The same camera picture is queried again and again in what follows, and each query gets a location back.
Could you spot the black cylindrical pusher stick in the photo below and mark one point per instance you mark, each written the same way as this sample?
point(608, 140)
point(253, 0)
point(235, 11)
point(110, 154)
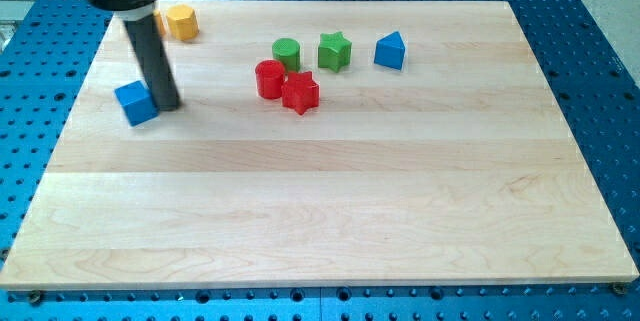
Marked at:
point(146, 40)

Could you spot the blue triangle block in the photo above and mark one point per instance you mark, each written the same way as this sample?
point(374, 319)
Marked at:
point(390, 51)

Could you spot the red cylinder block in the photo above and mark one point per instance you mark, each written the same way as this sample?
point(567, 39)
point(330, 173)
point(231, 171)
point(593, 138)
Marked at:
point(270, 76)

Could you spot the green star block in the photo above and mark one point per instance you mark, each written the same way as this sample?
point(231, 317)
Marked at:
point(334, 51)

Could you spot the yellow hexagon block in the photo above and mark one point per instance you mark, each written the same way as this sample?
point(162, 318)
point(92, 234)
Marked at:
point(182, 22)

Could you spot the green cylinder block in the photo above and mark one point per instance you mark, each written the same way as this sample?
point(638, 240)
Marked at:
point(287, 51)

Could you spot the yellow block behind stick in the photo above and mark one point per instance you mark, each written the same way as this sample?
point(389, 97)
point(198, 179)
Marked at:
point(159, 23)

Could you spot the blue cube block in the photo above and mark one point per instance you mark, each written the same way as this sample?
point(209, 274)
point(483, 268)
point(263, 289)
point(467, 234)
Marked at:
point(136, 102)

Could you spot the wooden board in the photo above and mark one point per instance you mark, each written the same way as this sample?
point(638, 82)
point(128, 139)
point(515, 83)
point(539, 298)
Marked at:
point(458, 169)

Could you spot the red star block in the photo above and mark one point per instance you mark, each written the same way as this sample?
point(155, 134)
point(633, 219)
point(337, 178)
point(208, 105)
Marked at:
point(300, 92)

